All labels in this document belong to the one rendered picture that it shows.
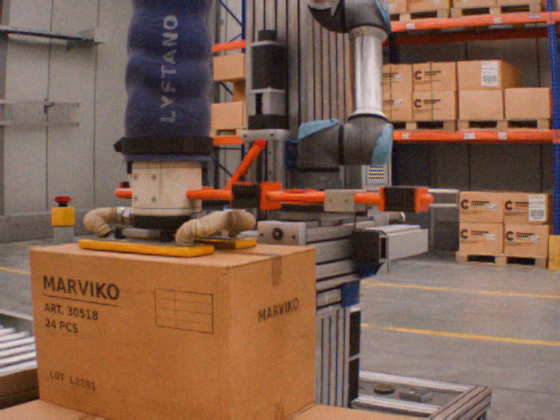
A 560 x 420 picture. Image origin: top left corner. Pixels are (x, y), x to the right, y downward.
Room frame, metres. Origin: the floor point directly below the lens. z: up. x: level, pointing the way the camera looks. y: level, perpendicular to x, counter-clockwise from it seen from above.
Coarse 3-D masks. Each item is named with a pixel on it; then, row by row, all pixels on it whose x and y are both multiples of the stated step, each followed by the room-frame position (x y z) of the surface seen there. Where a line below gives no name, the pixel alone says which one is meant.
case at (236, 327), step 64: (64, 256) 1.69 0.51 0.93; (128, 256) 1.62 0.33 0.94; (256, 256) 1.63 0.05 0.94; (64, 320) 1.70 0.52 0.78; (128, 320) 1.60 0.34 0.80; (192, 320) 1.52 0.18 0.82; (256, 320) 1.56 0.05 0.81; (64, 384) 1.71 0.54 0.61; (128, 384) 1.61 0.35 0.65; (192, 384) 1.52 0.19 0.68; (256, 384) 1.56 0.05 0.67
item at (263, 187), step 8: (232, 184) 1.65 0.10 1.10; (240, 184) 1.64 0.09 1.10; (248, 184) 1.63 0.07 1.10; (256, 184) 1.62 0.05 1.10; (264, 184) 1.63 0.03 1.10; (272, 184) 1.66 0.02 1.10; (280, 184) 1.69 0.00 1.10; (232, 192) 1.66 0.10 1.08; (240, 192) 1.65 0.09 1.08; (248, 192) 1.64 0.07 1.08; (256, 192) 1.63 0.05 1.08; (264, 192) 1.63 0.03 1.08; (232, 200) 1.65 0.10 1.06; (240, 200) 1.64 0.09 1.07; (248, 200) 1.63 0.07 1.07; (256, 200) 1.62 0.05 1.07; (264, 200) 1.63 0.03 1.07; (232, 208) 1.66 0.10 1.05; (240, 208) 1.69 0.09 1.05; (264, 208) 1.63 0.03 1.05; (272, 208) 1.66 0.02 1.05
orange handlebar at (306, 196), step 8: (120, 192) 1.83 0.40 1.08; (128, 192) 1.82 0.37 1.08; (192, 192) 1.73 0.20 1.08; (200, 192) 1.72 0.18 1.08; (208, 192) 1.71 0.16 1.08; (216, 192) 1.70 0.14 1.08; (224, 192) 1.69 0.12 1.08; (272, 192) 1.63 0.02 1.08; (280, 192) 1.62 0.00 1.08; (288, 192) 1.61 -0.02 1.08; (296, 192) 1.60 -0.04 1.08; (304, 192) 1.60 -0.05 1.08; (312, 192) 1.59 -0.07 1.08; (320, 192) 1.62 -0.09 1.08; (272, 200) 1.63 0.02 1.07; (280, 200) 1.62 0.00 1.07; (288, 200) 1.61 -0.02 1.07; (296, 200) 1.60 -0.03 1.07; (304, 200) 1.59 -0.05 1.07; (312, 200) 1.58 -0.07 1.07; (320, 200) 1.57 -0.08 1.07; (360, 200) 1.53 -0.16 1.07; (368, 200) 1.52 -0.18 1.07; (376, 200) 1.51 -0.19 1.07; (424, 200) 1.47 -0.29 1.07; (432, 200) 1.48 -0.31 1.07
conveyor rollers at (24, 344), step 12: (0, 336) 2.42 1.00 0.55; (12, 336) 2.46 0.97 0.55; (24, 336) 2.50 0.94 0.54; (0, 348) 2.30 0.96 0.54; (12, 348) 2.27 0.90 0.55; (24, 348) 2.29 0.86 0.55; (0, 360) 2.10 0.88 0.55; (12, 360) 2.13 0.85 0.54; (24, 360) 2.17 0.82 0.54; (0, 372) 1.98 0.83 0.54
